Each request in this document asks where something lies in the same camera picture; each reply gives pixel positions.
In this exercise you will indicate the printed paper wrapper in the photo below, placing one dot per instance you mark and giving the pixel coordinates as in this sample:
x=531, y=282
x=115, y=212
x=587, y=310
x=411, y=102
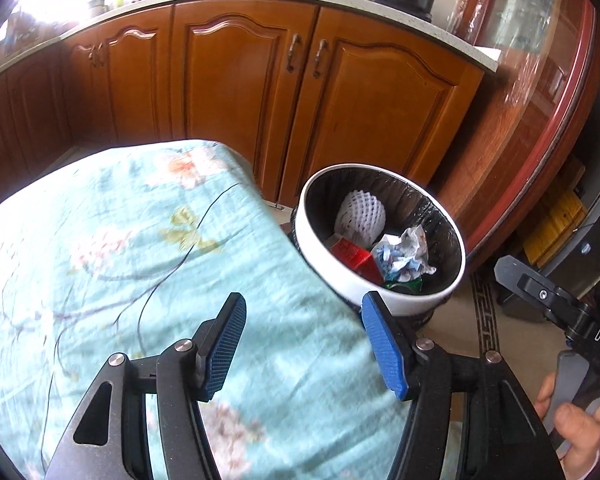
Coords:
x=402, y=252

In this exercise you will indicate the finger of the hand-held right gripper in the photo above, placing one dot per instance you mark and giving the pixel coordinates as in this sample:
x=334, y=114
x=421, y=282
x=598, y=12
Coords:
x=535, y=290

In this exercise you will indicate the red wooden glass cabinet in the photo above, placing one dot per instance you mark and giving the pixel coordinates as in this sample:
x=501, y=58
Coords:
x=520, y=110

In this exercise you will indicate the white trash bin black liner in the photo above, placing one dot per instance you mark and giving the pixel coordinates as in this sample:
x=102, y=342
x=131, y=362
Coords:
x=330, y=280

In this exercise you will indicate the person's right hand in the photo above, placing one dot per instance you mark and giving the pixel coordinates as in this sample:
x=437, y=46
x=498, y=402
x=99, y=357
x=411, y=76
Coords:
x=582, y=435

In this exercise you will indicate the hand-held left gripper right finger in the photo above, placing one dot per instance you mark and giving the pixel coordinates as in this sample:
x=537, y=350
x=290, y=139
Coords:
x=382, y=350

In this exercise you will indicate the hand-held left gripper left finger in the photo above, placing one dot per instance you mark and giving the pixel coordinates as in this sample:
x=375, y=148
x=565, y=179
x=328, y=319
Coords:
x=225, y=355

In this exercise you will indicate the red cardboard box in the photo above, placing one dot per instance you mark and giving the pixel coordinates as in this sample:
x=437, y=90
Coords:
x=352, y=255

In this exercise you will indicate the white foam fruit net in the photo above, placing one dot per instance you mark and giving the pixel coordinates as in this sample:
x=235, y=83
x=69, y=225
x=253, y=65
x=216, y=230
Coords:
x=360, y=215

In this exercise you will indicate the teal floral tablecloth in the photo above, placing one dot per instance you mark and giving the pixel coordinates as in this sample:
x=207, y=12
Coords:
x=105, y=270

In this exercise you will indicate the wooden kitchen cabinet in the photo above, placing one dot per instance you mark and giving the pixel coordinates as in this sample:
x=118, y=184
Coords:
x=230, y=80

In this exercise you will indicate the yellow wooden board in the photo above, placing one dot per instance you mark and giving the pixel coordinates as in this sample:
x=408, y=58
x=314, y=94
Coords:
x=555, y=230

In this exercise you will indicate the green drink can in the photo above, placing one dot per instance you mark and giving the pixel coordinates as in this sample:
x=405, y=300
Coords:
x=405, y=287

